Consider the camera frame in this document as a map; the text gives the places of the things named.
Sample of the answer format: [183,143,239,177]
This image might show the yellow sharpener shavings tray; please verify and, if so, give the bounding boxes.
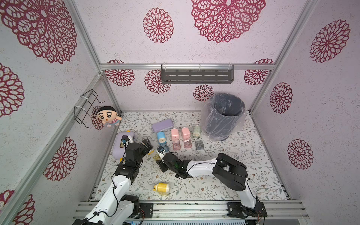
[153,154,162,161]

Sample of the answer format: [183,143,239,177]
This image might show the blue pencil sharpener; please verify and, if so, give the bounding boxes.
[157,131,167,143]

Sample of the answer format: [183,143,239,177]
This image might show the pink sharpener shavings tray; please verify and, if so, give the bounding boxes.
[184,139,192,149]

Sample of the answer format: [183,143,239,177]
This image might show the pink pencil sharpener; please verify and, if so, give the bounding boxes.
[181,127,191,140]
[171,128,180,141]

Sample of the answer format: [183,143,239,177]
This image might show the clear sharpener shavings tray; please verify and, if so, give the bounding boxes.
[195,140,204,151]

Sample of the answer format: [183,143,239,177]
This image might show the green pencil sharpener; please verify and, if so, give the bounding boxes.
[192,125,201,139]

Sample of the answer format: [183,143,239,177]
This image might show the blue sharpener shavings tray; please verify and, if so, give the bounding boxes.
[160,142,170,153]

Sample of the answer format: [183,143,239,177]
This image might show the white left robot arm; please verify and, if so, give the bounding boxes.
[73,138,153,225]

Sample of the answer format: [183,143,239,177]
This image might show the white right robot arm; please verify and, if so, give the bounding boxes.
[156,152,259,210]

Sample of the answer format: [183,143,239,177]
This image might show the purple pencil case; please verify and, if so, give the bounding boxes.
[151,119,174,132]

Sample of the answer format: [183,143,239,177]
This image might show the purple tissue box holder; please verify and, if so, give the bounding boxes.
[112,131,136,160]

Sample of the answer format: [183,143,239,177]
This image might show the Shin-chan plush doll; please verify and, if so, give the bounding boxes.
[96,106,122,128]

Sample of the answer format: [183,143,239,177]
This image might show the clear plastic bin liner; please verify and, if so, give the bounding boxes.
[200,92,248,143]

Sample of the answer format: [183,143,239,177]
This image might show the grey trash bin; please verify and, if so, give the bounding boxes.
[204,93,247,142]

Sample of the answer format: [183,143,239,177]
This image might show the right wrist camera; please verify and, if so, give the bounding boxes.
[157,146,166,157]

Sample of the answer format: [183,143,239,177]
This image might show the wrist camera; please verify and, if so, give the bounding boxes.
[157,146,166,157]
[120,135,134,148]

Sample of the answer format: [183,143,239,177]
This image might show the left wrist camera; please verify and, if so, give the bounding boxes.
[120,135,134,148]

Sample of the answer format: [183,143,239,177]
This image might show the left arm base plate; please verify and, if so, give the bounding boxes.
[129,202,154,219]

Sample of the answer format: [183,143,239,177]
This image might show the black wire wall basket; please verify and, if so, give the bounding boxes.
[73,89,104,129]

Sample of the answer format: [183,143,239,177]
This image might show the grey wall shelf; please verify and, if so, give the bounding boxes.
[160,64,234,84]

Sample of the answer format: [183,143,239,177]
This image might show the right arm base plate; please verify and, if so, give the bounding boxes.
[227,201,268,219]

